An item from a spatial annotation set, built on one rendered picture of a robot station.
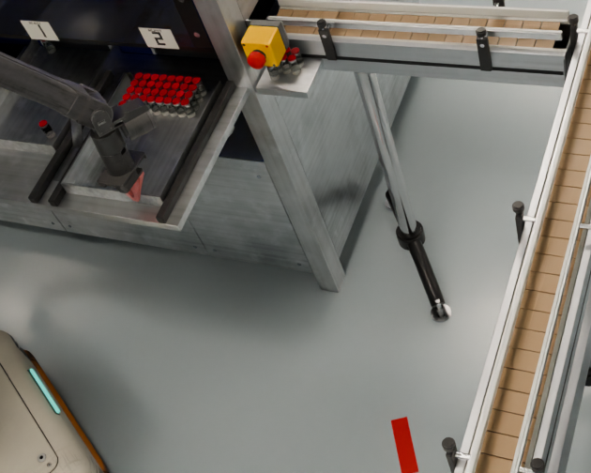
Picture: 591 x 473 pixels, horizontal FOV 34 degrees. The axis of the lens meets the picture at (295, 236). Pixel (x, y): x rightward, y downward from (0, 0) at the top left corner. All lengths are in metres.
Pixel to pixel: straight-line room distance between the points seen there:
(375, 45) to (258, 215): 0.73
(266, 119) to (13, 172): 0.61
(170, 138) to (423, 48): 0.60
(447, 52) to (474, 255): 0.93
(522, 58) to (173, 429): 1.46
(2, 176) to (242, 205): 0.68
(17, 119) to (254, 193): 0.64
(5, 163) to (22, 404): 0.71
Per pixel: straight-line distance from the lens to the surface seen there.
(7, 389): 2.79
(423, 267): 2.74
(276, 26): 2.12
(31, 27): 2.45
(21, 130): 2.43
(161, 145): 2.20
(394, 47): 2.14
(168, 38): 2.22
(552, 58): 2.05
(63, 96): 1.87
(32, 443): 2.66
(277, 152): 2.39
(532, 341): 1.64
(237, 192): 2.62
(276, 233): 2.72
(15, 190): 2.30
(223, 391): 2.83
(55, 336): 3.18
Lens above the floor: 2.36
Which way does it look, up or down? 51 degrees down
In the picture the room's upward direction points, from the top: 24 degrees counter-clockwise
